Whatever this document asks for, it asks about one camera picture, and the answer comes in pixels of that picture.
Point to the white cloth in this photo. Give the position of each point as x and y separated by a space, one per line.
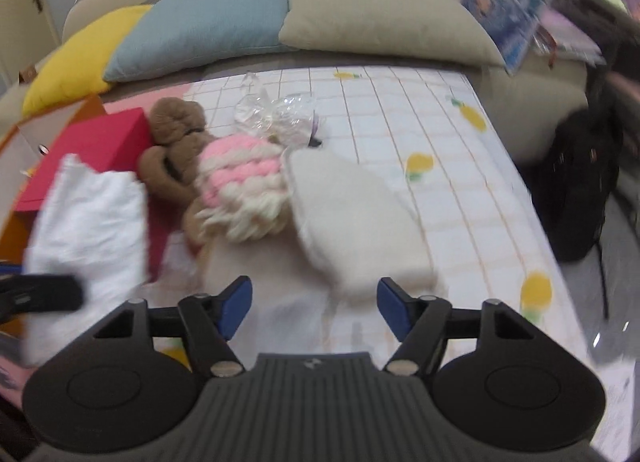
90 227

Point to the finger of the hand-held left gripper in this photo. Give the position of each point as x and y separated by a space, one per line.
45 294

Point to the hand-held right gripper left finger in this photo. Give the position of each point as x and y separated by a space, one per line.
235 309

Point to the plastic-wrapped fabric flower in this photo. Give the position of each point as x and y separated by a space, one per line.
280 116

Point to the beige pillow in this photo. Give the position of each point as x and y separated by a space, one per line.
380 16

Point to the orange-edged white storage box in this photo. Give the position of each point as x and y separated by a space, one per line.
20 161

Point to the beige toast plush toy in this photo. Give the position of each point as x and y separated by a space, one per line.
350 217

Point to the cream cabinet door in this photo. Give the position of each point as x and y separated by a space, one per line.
25 6

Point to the brown plush toy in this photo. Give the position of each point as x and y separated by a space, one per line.
175 116

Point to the pink and cream knit toy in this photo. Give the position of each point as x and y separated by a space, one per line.
235 176

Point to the yellow pillow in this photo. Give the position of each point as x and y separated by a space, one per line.
80 61

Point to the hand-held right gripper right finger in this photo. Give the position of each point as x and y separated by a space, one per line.
395 312

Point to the light blue pillow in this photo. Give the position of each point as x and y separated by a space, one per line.
200 26

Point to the black backpack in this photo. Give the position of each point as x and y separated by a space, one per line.
575 181

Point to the red box lid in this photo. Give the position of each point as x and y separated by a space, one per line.
100 141

